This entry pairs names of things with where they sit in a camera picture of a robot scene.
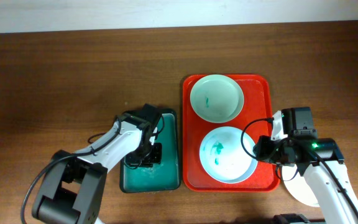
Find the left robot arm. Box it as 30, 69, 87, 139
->
32, 104, 163, 223

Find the white plate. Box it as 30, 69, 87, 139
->
282, 166, 319, 207

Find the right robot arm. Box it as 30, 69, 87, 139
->
250, 107, 358, 223

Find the red plastic tray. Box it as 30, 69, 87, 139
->
182, 74, 280, 192

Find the black tub of green water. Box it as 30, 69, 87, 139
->
120, 108, 181, 194

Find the light blue plate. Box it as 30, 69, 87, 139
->
199, 126, 258, 184

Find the mint green plate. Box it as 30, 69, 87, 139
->
190, 74, 245, 123

